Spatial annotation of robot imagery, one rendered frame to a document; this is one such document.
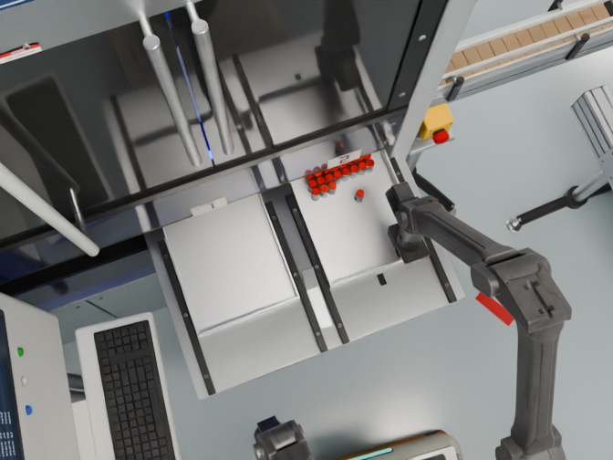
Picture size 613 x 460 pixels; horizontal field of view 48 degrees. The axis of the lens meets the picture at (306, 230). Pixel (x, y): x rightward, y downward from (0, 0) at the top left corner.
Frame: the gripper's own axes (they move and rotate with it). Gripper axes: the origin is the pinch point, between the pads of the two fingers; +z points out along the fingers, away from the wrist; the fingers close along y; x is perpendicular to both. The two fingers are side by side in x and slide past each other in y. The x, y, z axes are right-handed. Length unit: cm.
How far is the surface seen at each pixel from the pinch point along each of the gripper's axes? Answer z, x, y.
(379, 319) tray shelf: 5.5, 11.3, -11.8
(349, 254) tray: 2.5, 12.1, 5.9
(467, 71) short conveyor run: -10, -33, 37
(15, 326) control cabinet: -20, 87, 8
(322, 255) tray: 2.2, 18.7, 8.1
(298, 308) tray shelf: 4.1, 29.0, -2.3
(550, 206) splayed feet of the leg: 77, -78, 22
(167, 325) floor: 88, 71, 34
